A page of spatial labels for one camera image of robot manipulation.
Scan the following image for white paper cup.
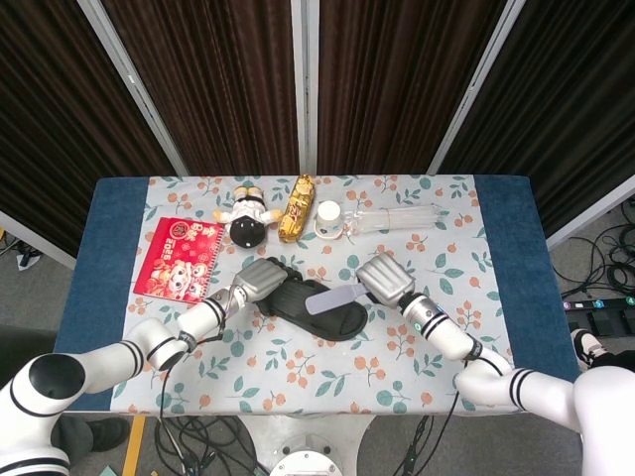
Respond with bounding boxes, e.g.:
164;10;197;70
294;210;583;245
313;199;345;240

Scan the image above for black and white sneaker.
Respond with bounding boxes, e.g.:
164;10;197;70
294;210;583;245
570;329;614;371

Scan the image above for black floor cables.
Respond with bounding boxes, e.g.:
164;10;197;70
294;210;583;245
550;195;635;298

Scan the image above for red 2026 desk calendar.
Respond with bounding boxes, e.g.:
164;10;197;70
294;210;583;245
133;216;224;303

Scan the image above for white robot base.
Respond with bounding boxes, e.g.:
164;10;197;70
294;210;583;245
237;414;381;476

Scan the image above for dark folding screen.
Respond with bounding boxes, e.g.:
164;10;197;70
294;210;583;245
0;0;635;259

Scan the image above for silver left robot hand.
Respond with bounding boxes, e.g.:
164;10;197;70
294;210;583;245
231;257;290;304

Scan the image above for plush doll with black hair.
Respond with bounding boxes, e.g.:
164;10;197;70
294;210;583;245
212;184;282;251

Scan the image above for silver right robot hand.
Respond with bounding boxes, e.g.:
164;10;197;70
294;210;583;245
355;251;417;311

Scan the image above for black slipper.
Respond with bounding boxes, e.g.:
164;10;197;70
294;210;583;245
252;257;369;342

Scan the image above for golden snack package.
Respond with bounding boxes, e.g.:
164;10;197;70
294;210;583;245
277;174;318;245

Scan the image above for floral tablecloth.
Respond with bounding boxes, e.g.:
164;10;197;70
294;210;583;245
110;174;525;416

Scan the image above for clear bag of straws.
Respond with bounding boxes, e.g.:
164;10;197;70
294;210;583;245
341;202;450;239

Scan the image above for blue table cover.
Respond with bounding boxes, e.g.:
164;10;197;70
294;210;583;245
37;174;586;416

